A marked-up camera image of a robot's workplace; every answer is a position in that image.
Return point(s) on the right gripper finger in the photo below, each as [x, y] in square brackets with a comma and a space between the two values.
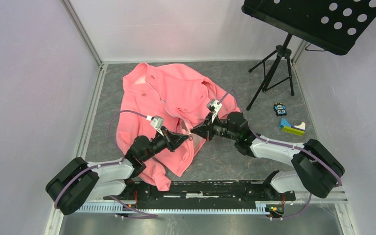
[203, 133]
[200, 128]

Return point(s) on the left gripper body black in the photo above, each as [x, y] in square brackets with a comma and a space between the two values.
[167, 139]

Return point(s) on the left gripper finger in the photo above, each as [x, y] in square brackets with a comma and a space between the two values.
[178, 135]
[178, 141]

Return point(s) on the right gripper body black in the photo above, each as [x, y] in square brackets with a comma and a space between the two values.
[215, 128]

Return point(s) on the pink zip-up jacket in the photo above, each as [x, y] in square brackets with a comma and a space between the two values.
[179, 95]

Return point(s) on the white object behind arm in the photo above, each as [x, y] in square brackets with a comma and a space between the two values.
[301, 126]

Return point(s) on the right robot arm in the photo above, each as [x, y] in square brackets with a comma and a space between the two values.
[315, 169]

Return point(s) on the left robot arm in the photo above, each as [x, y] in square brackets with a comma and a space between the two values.
[80, 181]

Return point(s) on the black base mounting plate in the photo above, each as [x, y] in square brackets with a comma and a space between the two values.
[185, 195]

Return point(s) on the small black blue toy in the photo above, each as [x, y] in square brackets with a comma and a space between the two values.
[280, 109]

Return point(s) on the blue yellow small object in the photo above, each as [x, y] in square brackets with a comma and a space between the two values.
[287, 127]

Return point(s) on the black music stand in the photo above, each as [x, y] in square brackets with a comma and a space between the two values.
[332, 25]

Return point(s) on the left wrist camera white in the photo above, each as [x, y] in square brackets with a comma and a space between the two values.
[156, 122]

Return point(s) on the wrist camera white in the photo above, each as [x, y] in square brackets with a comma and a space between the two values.
[156, 122]
[214, 106]

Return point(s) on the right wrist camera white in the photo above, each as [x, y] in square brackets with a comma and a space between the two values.
[214, 106]

